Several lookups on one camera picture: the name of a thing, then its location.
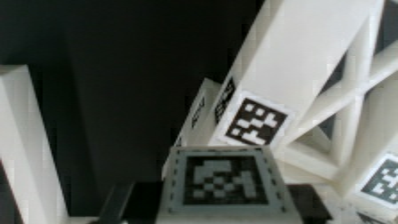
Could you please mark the white chair backrest part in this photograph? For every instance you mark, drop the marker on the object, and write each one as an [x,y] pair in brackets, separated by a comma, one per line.
[308,102]

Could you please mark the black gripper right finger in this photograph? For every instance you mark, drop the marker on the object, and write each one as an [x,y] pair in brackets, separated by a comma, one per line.
[309,205]

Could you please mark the white tagged cube leg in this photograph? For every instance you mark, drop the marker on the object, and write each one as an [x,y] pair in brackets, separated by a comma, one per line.
[224,188]

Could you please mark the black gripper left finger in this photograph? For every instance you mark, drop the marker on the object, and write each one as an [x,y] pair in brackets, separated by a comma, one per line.
[132,203]

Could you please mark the white U-shaped border fence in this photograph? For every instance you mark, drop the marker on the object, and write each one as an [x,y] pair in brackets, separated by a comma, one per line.
[25,153]

